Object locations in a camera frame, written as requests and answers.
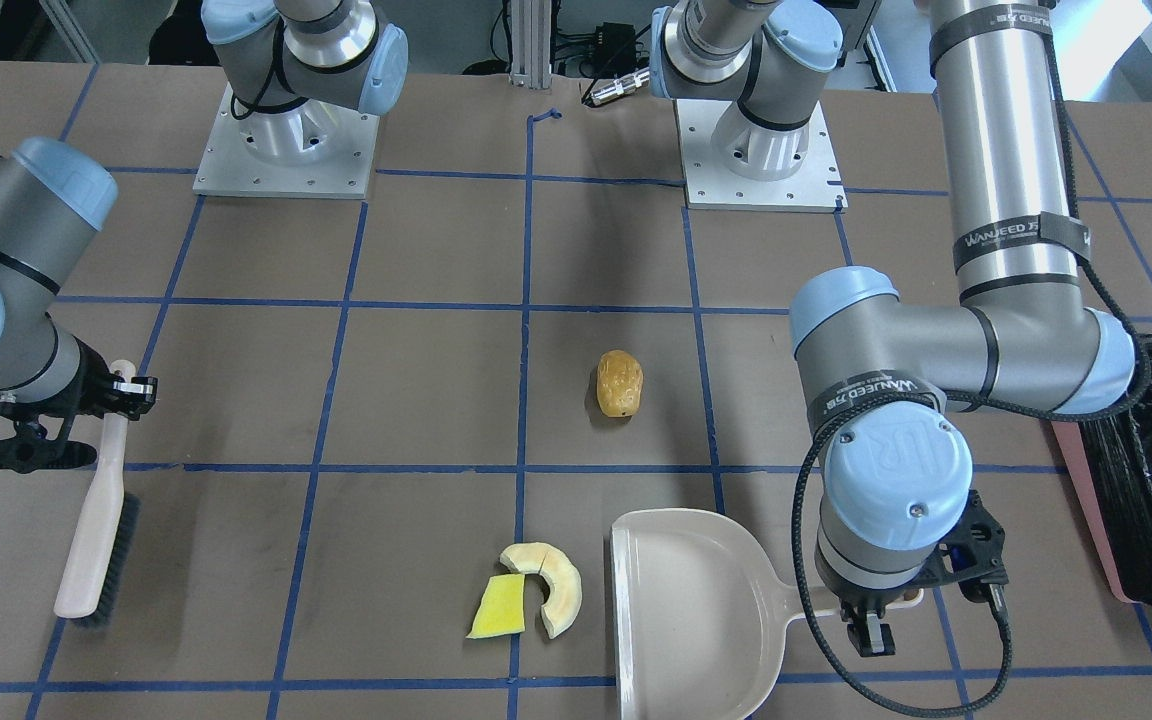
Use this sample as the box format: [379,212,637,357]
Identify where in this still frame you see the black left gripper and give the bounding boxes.
[836,488,1009,659]

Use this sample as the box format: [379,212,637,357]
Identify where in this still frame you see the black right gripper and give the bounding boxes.
[0,343,159,473]

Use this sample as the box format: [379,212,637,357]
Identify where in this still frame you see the beige dustpan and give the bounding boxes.
[611,508,925,720]

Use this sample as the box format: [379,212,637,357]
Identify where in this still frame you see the beige hand brush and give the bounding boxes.
[54,411,141,629]

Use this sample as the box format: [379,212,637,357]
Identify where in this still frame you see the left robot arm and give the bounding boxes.
[790,1,1149,657]

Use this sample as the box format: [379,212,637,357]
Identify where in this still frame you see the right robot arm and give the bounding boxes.
[0,1,410,473]

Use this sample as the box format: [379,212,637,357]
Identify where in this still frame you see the cream curved peel piece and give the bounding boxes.
[499,541,582,639]

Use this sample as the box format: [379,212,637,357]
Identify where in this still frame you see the brown potato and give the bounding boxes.
[594,348,644,418]

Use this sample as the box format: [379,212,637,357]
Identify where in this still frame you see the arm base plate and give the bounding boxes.
[675,99,849,213]
[194,88,381,200]

